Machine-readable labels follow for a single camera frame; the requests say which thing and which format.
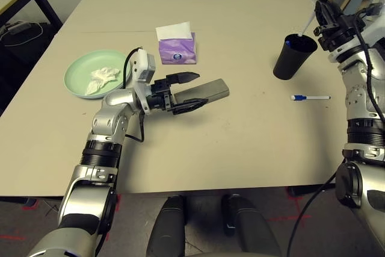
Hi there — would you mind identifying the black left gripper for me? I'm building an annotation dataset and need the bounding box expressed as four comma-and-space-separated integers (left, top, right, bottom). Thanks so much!
146, 71, 209, 116

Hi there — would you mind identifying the dark grey robot leg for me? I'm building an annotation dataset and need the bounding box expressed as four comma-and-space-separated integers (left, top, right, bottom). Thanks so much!
146, 195, 186, 257
221, 194, 282, 257

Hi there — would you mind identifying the light green plate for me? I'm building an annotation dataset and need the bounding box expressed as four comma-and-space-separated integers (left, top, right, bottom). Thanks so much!
64, 49, 132, 99

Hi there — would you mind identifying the dark grey robot right leg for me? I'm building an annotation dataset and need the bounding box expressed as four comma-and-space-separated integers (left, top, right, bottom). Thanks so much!
221, 194, 282, 257

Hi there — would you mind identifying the grey glasses case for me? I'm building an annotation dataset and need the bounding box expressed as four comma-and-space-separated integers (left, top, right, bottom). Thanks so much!
174, 78, 231, 109

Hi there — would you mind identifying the dark grey robot left leg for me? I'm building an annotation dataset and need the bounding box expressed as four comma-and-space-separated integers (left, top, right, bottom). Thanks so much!
146, 195, 186, 257

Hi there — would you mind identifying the white tissue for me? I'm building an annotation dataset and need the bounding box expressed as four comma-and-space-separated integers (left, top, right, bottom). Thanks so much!
85, 67, 121, 96

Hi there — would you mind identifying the white whiteboard marker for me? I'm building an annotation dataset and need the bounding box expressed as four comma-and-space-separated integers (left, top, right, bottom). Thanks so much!
298, 0, 333, 37
290, 94, 331, 102

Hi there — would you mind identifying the grey power adapter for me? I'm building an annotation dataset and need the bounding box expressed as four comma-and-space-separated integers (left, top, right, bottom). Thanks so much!
1, 21, 28, 34

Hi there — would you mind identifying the white floor cable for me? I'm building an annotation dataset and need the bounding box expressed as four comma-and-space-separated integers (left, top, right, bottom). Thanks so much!
0, 22, 43, 47

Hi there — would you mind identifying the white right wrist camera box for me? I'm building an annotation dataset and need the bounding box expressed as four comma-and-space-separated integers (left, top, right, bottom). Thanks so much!
359, 0, 385, 47

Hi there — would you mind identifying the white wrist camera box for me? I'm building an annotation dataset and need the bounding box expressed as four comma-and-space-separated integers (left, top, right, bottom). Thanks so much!
131, 48, 157, 115
359, 0, 385, 47

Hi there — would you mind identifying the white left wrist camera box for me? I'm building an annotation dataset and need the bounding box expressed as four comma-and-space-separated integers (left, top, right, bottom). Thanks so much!
131, 48, 157, 115

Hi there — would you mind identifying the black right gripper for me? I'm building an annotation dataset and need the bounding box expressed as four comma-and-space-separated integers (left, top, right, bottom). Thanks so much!
312, 0, 362, 53

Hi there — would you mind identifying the purple tissue pack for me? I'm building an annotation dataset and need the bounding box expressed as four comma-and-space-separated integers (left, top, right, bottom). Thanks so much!
155, 21, 198, 65

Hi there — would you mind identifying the black cup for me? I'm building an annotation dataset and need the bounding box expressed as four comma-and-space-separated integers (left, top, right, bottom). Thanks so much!
273, 34, 319, 81

